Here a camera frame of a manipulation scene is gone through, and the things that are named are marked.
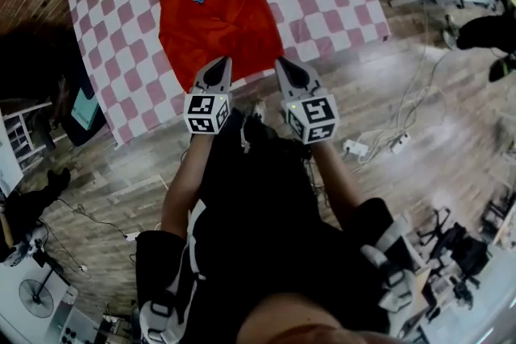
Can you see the white side desk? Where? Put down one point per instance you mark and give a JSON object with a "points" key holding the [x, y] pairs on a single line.
{"points": [[16, 133]]}

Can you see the white power strip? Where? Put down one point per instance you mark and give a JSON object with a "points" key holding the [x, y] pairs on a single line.
{"points": [[131, 236], [401, 143], [356, 147]]}

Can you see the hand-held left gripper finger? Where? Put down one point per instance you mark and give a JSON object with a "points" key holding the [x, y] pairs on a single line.
{"points": [[227, 84], [203, 82]]}

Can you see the red sweatshirt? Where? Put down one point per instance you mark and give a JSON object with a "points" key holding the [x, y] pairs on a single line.
{"points": [[221, 12]]}

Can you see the teal flat box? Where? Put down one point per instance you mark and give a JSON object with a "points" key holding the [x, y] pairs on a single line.
{"points": [[84, 106]]}

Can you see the black swivel chair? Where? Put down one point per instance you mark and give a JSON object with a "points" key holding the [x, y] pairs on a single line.
{"points": [[455, 249]]}

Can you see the black office chair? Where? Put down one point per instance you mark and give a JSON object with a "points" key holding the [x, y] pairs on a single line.
{"points": [[48, 64]]}

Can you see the person's black clothing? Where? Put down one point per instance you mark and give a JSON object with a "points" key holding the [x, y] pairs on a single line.
{"points": [[258, 233]]}

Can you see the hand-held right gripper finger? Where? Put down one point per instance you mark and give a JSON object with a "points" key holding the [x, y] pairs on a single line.
{"points": [[308, 82], [284, 84]]}

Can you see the person's right forearm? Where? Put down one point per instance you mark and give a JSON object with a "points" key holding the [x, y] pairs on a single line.
{"points": [[336, 181]]}

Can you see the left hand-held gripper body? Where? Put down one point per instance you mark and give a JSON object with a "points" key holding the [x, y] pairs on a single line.
{"points": [[205, 113]]}

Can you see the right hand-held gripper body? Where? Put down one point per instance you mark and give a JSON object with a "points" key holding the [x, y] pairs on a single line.
{"points": [[314, 117]]}

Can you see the pink white checkered tablecloth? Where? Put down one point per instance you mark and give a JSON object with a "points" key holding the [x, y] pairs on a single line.
{"points": [[322, 4]]}

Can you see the standing fan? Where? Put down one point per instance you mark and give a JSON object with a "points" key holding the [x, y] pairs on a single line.
{"points": [[36, 298]]}

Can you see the person's left forearm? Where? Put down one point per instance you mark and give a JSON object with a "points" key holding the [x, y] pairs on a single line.
{"points": [[185, 189]]}

